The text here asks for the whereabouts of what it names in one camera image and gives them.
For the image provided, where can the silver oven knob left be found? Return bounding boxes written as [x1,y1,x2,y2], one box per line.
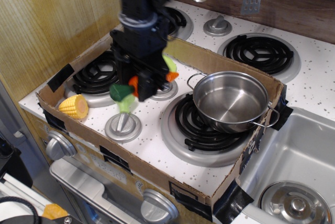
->
[46,130,77,161]

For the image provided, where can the green toy broccoli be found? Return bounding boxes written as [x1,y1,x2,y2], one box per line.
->
[115,94,136,113]

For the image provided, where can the stainless steel pot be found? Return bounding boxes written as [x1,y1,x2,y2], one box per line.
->
[187,71,280,133]

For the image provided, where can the light green plastic plate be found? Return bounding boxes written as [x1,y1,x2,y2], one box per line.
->
[162,54,177,72]

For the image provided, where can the stainless steel sink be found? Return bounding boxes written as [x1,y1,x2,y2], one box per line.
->
[213,107,335,224]

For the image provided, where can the brown cardboard fence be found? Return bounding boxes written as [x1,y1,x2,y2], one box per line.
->
[37,34,286,222]

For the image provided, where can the yellow toy corn cob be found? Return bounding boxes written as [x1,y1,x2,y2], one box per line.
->
[58,94,88,119]

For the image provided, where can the silver oven knob right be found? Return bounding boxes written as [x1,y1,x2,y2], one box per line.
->
[140,188,179,224]

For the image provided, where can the silver stovetop knob back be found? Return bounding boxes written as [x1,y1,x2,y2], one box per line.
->
[203,15,232,37]

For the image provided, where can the steel pot lid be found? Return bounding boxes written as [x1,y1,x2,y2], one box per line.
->
[258,181,332,223]

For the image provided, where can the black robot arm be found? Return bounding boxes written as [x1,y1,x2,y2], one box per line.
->
[110,0,170,102]

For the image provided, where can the back right black burner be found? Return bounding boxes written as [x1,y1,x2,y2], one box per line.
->
[222,35,294,74]

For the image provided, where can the front right black burner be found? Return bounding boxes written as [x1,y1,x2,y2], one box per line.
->
[175,94,249,151]

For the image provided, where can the black cable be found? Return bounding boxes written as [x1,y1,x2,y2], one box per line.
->
[0,196,40,224]

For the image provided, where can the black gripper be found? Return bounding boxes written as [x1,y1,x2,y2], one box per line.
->
[109,21,169,102]

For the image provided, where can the silver oven knob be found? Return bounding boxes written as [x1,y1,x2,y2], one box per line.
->
[140,188,179,224]
[46,130,77,161]

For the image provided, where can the silver oven door handle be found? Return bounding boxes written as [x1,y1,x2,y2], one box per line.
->
[50,159,138,223]

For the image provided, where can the silver stovetop knob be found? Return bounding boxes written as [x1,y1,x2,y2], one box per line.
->
[150,81,178,101]
[105,113,142,143]
[203,15,232,37]

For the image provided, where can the silver stovetop knob middle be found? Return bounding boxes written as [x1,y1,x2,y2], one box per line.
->
[150,81,178,101]

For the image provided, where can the orange toy carrot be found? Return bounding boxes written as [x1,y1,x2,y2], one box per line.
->
[109,72,179,101]

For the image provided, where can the silver stovetop knob front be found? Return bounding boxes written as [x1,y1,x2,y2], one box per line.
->
[105,113,142,143]

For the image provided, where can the front left black burner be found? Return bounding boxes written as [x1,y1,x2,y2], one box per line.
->
[71,51,119,95]

